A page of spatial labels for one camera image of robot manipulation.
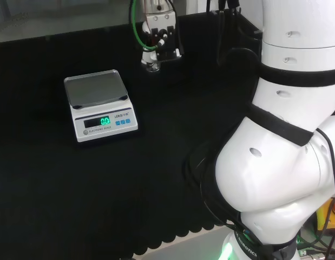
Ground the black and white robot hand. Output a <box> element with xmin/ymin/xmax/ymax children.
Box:
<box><xmin>141</xmin><ymin>11</ymin><xmax>183</xmax><ymax>68</ymax></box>

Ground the small clear glass beaker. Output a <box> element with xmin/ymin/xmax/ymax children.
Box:
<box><xmin>144</xmin><ymin>60</ymin><xmax>161</xmax><ymax>74</ymax></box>

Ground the white electronic balance steel pan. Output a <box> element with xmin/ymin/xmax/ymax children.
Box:
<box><xmin>63</xmin><ymin>69</ymin><xmax>139</xmax><ymax>144</ymax></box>

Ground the black bench cloth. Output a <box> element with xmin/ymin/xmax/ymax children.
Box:
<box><xmin>0</xmin><ymin>11</ymin><xmax>263</xmax><ymax>260</ymax></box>

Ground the pale board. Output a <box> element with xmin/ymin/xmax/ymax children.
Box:
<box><xmin>133</xmin><ymin>224</ymin><xmax>236</xmax><ymax>260</ymax></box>

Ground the yellow stop button box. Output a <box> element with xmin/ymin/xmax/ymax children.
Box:
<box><xmin>315</xmin><ymin>198</ymin><xmax>335</xmax><ymax>231</ymax></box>

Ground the thin black hand cable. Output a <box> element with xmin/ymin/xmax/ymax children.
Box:
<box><xmin>167</xmin><ymin>0</ymin><xmax>185</xmax><ymax>57</ymax></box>

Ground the green cable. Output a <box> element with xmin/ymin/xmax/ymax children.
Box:
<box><xmin>129</xmin><ymin>0</ymin><xmax>159</xmax><ymax>53</ymax></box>

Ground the black hanging cable bundle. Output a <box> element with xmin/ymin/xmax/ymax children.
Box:
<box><xmin>205</xmin><ymin>0</ymin><xmax>263</xmax><ymax>66</ymax></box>

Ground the black cable loop at base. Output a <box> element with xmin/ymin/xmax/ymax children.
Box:
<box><xmin>182</xmin><ymin>140</ymin><xmax>268</xmax><ymax>260</ymax></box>

